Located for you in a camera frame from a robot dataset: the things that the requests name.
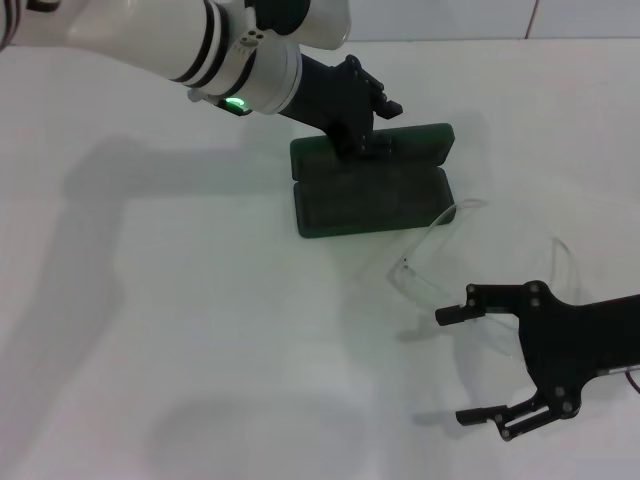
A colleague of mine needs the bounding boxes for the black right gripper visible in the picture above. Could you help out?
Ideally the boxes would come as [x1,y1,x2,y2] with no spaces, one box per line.
[434,280,640,444]

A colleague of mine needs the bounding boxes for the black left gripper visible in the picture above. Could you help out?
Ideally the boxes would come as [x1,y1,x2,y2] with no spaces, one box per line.
[277,53,404,162]

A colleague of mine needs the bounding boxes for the green glasses case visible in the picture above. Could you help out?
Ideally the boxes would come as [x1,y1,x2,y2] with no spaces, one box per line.
[289,122,457,241]

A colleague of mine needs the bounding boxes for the clear white glasses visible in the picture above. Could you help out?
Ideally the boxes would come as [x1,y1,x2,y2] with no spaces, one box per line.
[387,198,584,401]

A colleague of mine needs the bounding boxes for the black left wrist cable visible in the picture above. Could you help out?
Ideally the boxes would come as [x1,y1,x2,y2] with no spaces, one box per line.
[215,99,254,118]

